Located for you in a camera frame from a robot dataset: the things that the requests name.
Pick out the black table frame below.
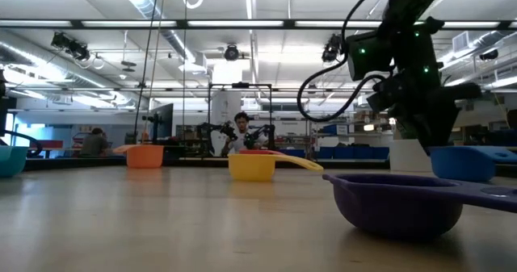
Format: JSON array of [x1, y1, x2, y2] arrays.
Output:
[[22, 157, 517, 179]]

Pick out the hanging black cable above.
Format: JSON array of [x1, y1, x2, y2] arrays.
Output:
[[132, 0, 162, 146]]

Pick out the small indigo measuring cup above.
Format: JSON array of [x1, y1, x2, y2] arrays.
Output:
[[322, 172, 517, 241]]

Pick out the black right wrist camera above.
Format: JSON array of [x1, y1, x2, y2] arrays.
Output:
[[365, 77, 405, 114]]

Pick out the overhead light bar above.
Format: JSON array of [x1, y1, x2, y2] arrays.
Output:
[[0, 19, 517, 31]]

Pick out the red measuring cup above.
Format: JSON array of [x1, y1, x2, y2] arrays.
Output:
[[237, 149, 286, 157]]

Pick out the black ceiling-mounted camera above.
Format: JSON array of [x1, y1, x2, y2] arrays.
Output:
[[224, 44, 241, 62], [50, 31, 91, 62], [322, 32, 348, 64]]

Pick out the yellow measuring cup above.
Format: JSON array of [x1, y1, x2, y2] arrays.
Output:
[[227, 153, 325, 183]]

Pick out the background storage shelf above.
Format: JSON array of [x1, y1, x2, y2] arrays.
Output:
[[310, 110, 395, 161]]

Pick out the blue measuring cup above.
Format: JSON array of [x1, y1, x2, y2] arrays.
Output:
[[428, 144, 517, 183]]

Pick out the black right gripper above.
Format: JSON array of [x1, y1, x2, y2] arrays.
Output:
[[393, 82, 482, 149]]

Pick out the person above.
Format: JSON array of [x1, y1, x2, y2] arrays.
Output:
[[221, 111, 271, 157], [78, 127, 111, 158]]

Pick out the black curved cable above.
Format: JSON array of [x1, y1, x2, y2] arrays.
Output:
[[0, 128, 44, 158]]

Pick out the orange measuring cup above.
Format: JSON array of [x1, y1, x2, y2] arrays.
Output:
[[111, 144, 165, 169]]

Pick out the snake plant in white pot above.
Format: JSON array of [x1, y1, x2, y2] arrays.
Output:
[[389, 137, 434, 173]]

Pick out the black monitor on stand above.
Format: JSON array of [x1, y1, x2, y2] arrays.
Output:
[[141, 103, 174, 143]]

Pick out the teal measuring cup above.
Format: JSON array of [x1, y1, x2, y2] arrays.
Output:
[[0, 144, 29, 179]]

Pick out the white round pillar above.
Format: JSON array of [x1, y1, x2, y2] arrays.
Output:
[[210, 61, 243, 157]]

